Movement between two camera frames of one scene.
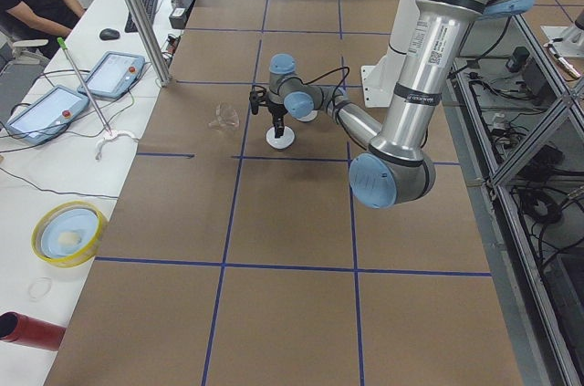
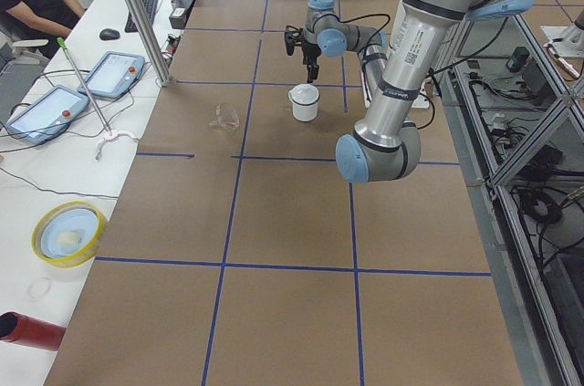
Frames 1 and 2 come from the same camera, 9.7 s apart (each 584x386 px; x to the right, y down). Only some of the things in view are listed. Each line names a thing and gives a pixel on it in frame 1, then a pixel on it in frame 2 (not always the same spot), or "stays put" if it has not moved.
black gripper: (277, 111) → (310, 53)
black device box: (177, 18) stays put
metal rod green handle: (66, 48) stays put
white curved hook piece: (98, 154) stays put
